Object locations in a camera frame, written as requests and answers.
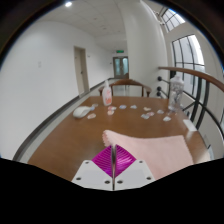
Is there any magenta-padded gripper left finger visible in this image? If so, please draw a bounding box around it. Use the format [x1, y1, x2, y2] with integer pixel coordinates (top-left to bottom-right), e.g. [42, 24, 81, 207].
[71, 144, 115, 191]

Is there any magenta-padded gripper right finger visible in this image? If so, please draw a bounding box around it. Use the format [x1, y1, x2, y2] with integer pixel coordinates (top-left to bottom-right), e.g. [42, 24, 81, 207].
[113, 144, 156, 191]

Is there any pink towel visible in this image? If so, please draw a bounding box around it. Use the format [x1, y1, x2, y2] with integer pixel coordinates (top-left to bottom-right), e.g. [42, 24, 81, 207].
[101, 129, 195, 181]

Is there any white paper card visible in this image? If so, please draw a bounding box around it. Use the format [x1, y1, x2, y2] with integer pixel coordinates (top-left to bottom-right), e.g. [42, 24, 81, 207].
[182, 118, 198, 132]

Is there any clear pump bottle pink label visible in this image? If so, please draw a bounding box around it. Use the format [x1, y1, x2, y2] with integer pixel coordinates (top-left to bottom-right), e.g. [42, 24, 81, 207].
[101, 80, 113, 107]

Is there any clear plastic drink bottle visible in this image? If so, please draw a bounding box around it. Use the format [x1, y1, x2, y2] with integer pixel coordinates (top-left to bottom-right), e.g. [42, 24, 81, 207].
[167, 74, 185, 113]

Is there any wooden chair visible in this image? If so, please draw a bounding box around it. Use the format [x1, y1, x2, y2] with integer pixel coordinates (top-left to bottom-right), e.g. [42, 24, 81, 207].
[98, 78, 153, 98]

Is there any grey single door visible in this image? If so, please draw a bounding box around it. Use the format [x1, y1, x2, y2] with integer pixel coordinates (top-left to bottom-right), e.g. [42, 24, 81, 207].
[73, 46, 90, 97]

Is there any glazed double door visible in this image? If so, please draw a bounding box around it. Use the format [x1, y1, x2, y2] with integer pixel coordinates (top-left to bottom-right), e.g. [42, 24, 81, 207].
[112, 55, 130, 80]

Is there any wooden handrail black railing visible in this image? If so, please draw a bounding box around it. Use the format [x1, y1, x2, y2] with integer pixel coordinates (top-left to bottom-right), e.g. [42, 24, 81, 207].
[156, 65, 224, 148]

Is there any tall black-framed window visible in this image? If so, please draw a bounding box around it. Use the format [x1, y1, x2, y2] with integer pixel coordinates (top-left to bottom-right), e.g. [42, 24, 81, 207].
[171, 34, 206, 101]

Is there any small arched black-framed window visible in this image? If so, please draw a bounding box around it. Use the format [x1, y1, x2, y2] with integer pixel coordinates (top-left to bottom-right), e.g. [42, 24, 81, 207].
[159, 8, 186, 33]

